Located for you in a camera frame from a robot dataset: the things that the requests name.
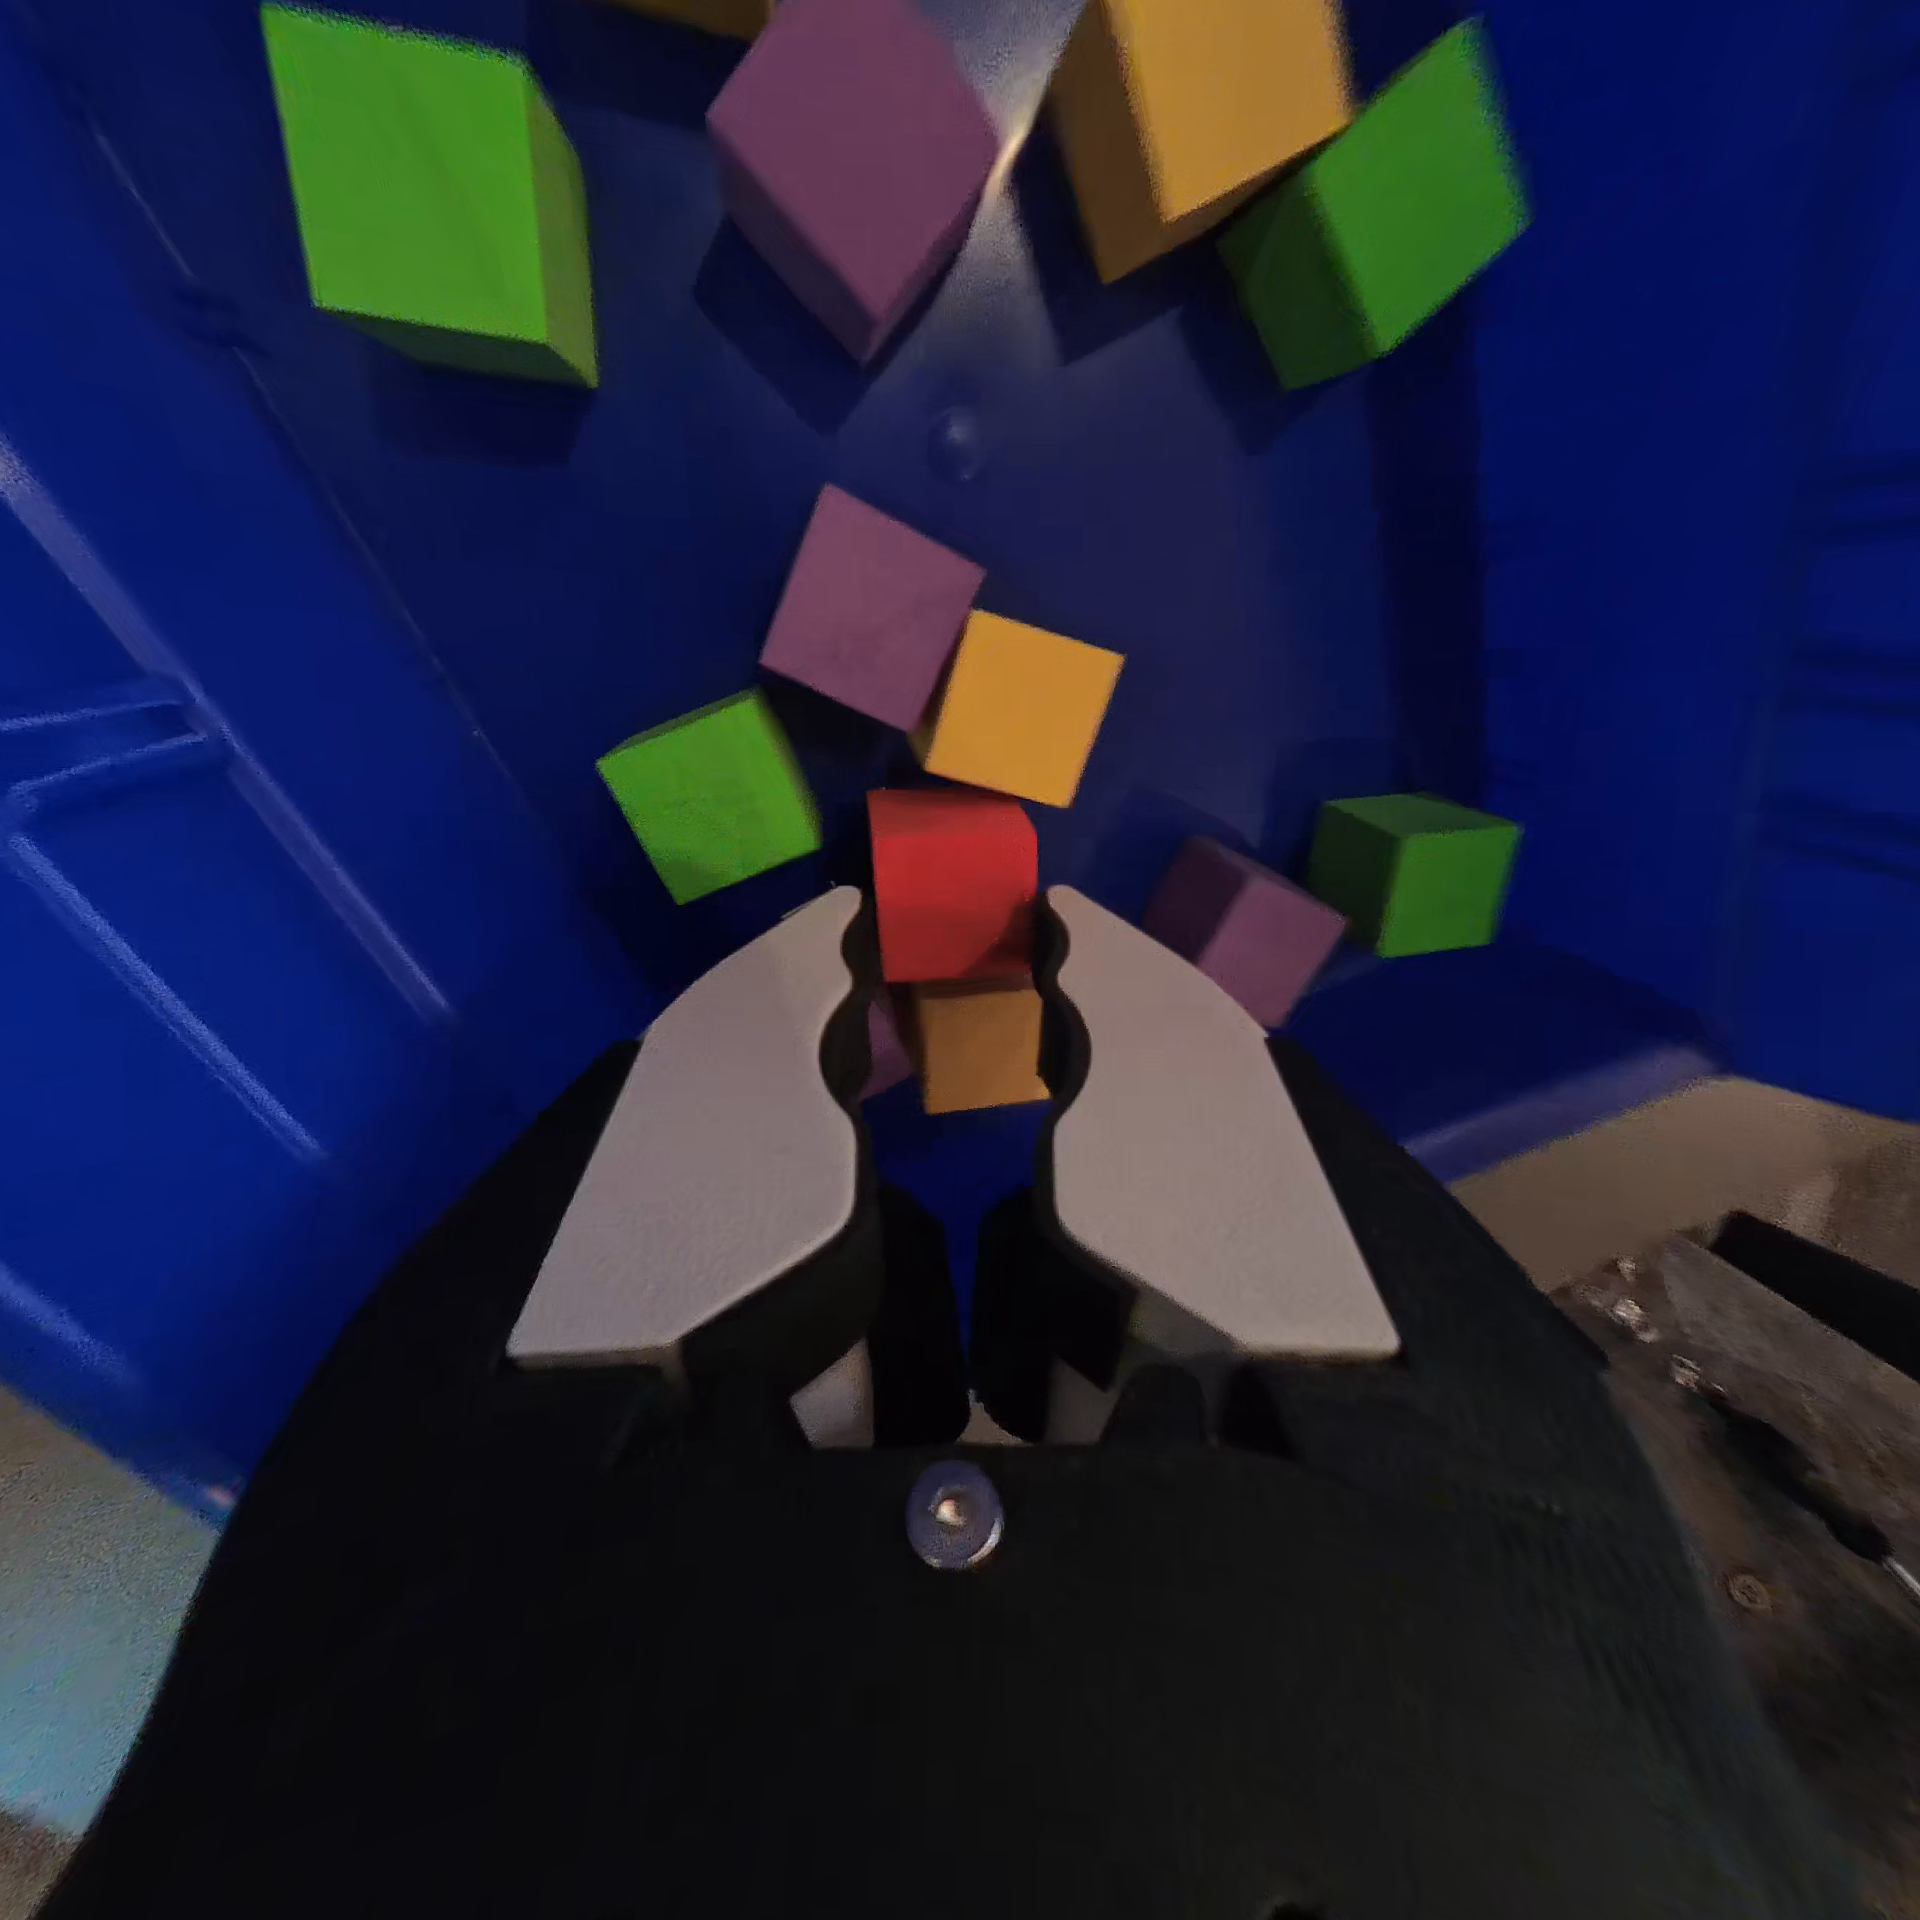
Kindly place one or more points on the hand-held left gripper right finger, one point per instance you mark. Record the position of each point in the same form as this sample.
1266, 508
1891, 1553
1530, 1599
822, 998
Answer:
1215, 1184

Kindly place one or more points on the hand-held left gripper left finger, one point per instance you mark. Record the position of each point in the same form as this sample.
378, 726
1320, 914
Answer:
690, 1184

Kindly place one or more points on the red cube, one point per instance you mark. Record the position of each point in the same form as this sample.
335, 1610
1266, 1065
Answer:
954, 879

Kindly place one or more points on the blue plastic bin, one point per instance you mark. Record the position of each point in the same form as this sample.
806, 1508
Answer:
300, 751

